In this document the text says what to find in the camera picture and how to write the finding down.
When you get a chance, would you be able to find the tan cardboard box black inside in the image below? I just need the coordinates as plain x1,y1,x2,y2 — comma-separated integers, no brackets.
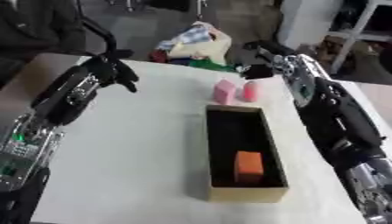
205,104,291,203

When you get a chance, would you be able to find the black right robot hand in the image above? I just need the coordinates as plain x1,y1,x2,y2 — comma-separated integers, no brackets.
237,39,298,81

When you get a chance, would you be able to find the pink house-shaped block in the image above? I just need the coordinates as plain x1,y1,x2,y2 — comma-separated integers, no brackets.
211,78,239,106

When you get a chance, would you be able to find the white metal shelf frame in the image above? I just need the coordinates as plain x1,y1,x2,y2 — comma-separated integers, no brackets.
327,0,392,74

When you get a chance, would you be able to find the person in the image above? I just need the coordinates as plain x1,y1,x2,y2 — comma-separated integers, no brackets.
0,0,89,88

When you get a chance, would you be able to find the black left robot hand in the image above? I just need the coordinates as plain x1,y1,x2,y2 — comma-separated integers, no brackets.
82,50,141,94

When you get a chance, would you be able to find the orange rectangular block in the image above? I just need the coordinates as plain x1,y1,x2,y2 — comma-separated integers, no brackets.
233,150,267,184

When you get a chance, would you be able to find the pink cylinder block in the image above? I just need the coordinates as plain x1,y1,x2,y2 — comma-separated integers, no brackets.
239,80,263,103

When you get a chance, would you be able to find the bag of colourful items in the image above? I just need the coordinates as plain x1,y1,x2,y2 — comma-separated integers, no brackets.
148,20,238,73

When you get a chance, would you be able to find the black curved cable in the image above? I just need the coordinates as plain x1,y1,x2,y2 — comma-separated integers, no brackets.
74,0,120,57

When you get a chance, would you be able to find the white cabinet panel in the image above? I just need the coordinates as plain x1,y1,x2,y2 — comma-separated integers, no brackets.
276,0,349,51

